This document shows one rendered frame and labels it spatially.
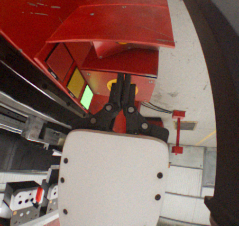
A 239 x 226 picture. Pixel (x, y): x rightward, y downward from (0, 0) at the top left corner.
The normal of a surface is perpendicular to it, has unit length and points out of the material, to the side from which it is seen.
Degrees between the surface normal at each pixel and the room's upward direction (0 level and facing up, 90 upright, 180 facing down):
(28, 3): 90
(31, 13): 90
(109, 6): 90
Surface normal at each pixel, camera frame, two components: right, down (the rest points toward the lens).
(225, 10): -0.41, -0.43
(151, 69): -0.08, -0.40
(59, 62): 0.98, 0.16
